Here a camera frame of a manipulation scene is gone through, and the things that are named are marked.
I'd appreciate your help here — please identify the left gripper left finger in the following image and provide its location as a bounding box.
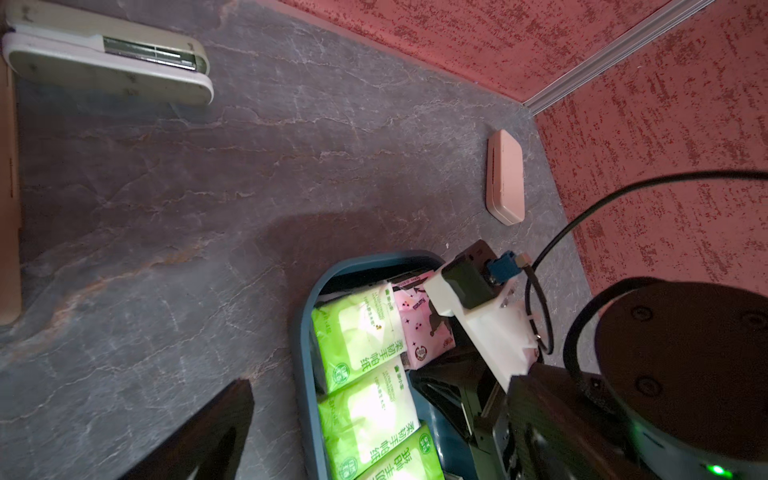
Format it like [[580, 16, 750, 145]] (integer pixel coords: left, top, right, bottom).
[[122, 379, 254, 479]]

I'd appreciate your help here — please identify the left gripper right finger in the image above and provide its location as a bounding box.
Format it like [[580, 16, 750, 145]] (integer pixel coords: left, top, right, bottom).
[[507, 375, 651, 479]]

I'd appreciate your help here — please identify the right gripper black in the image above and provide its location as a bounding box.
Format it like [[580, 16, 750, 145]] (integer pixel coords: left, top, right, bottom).
[[413, 319, 522, 479]]

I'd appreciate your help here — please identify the teal storage box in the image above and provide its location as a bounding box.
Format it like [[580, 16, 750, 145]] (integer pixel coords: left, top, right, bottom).
[[289, 250, 478, 479]]

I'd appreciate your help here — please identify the pink tissue pack bottom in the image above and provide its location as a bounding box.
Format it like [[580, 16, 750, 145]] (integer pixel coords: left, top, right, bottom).
[[393, 270, 456, 370]]

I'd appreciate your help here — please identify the green tissue pack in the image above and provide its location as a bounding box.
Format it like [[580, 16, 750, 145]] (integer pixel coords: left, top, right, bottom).
[[318, 357, 419, 480], [359, 422, 444, 480], [311, 282, 406, 394]]

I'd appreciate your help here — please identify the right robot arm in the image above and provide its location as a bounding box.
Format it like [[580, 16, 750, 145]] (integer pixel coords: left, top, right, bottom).
[[411, 277, 767, 479]]

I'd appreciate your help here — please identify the pink case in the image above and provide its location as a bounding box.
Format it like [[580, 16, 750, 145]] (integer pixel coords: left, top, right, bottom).
[[486, 130, 526, 226]]

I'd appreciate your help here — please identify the beige file organizer rack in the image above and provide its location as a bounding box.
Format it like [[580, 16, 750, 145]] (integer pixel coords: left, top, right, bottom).
[[1, 60, 22, 326]]

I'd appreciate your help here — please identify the white stapler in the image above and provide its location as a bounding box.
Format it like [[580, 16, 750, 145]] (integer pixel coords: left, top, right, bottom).
[[1, 1, 215, 106]]

